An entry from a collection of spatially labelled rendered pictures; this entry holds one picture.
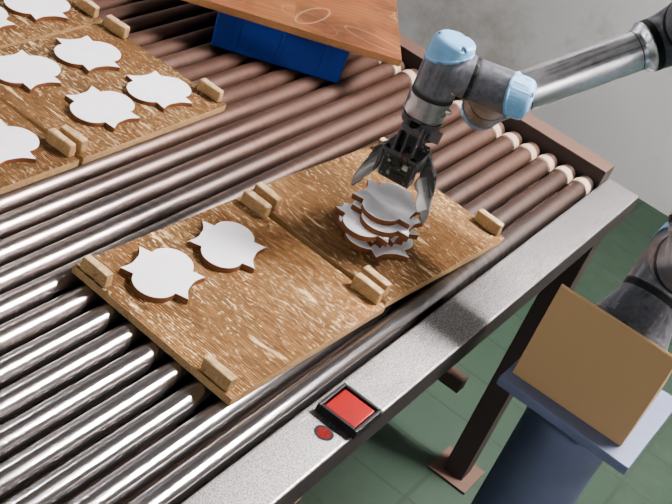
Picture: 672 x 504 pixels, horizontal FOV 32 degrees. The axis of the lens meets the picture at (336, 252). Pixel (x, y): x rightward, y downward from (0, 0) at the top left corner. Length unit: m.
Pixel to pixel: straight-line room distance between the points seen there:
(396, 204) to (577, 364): 0.43
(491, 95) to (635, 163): 3.00
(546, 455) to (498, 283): 0.33
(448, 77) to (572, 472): 0.77
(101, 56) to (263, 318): 0.78
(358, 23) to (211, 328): 1.09
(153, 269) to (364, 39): 0.96
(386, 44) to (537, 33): 2.35
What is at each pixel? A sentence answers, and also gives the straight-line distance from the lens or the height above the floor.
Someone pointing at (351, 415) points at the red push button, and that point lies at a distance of 1.81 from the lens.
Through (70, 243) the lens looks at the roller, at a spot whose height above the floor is 0.92.
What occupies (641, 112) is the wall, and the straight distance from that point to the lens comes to 4.89.
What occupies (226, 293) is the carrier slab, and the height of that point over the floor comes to 0.94.
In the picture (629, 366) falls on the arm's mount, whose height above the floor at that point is 1.02.
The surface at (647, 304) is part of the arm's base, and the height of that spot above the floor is 1.08.
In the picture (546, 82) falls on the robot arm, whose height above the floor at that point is 1.31.
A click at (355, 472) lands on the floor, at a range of 3.09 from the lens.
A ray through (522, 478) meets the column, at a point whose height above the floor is 0.67.
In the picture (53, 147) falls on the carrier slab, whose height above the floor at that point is 0.94.
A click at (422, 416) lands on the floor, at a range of 3.34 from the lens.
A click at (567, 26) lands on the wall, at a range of 4.93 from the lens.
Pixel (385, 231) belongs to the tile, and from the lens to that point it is 2.08.
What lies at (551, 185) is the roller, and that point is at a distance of 2.68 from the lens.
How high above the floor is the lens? 2.10
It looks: 34 degrees down
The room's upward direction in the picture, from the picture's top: 22 degrees clockwise
